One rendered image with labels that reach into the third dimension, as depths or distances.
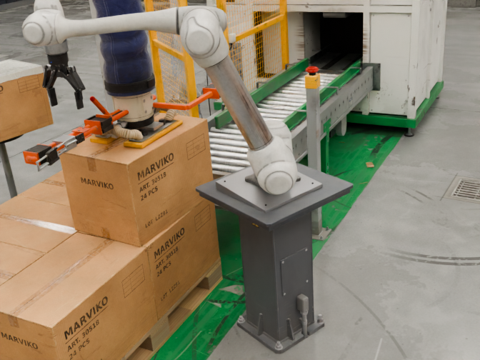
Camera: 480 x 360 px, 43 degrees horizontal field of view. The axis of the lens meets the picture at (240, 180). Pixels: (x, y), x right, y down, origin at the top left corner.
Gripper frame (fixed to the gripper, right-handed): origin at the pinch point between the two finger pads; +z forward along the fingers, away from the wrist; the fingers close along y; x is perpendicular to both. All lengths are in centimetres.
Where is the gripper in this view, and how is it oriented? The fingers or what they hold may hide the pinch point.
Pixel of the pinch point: (66, 104)
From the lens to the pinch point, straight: 251.2
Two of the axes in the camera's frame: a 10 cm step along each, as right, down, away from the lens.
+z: 0.7, 9.1, 4.1
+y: -8.8, -1.4, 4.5
